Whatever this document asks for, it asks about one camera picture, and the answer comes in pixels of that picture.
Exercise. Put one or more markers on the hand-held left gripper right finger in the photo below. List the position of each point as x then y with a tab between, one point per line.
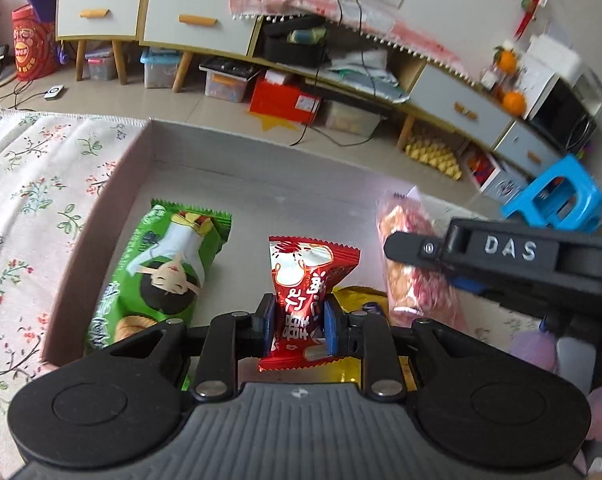
331	327

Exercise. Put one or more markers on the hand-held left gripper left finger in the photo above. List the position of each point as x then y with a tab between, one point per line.
268	322

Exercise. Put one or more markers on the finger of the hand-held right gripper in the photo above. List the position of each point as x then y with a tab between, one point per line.
413	249
468	285

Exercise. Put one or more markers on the clear long biscuit packet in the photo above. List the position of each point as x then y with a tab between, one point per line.
406	285

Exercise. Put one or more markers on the red snack packet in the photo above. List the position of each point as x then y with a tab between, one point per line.
306	270

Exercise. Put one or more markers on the pink cardboard box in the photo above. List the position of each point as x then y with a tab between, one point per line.
281	185

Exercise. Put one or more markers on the yellow snack packet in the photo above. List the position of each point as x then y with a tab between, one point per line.
358	296

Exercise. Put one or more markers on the blue plastic stool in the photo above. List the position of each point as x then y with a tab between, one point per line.
556	195

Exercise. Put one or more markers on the pile of yellow packets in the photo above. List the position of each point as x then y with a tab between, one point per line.
433	157

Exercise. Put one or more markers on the white printed carton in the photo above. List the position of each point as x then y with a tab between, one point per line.
496	180

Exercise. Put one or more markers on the green snack packet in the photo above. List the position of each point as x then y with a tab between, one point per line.
166	270

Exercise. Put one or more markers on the long low tv cabinet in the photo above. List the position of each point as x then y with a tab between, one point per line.
461	105

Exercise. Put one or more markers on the black microwave oven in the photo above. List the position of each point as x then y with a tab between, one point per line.
561	110

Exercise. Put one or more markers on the orange fruit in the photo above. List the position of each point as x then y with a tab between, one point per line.
514	102
507	61

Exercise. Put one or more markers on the stack of folded papers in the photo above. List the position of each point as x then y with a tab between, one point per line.
366	77

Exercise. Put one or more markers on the red cardboard box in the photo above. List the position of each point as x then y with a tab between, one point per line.
281	100

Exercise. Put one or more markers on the white foam box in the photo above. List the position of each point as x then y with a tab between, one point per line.
556	57

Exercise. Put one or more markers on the black storage case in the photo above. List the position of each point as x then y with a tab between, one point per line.
291	52

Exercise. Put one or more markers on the green pouch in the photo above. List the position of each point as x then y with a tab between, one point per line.
306	36

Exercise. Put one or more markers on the black keyboard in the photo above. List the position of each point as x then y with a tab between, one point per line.
228	67

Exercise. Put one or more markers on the red hanging decoration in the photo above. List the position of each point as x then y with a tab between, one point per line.
531	7

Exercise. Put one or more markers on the blue lid storage bin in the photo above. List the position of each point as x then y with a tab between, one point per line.
158	70

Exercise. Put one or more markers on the small clear storage bin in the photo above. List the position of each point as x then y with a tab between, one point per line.
101	66

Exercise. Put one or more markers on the wide white drawer cabinet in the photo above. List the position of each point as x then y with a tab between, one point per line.
196	22

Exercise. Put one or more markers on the white floor device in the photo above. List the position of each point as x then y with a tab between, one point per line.
54	92

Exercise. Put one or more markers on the narrow white drawer cabinet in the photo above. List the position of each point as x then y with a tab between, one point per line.
96	10

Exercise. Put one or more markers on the red gift bag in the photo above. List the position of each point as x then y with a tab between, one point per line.
31	45

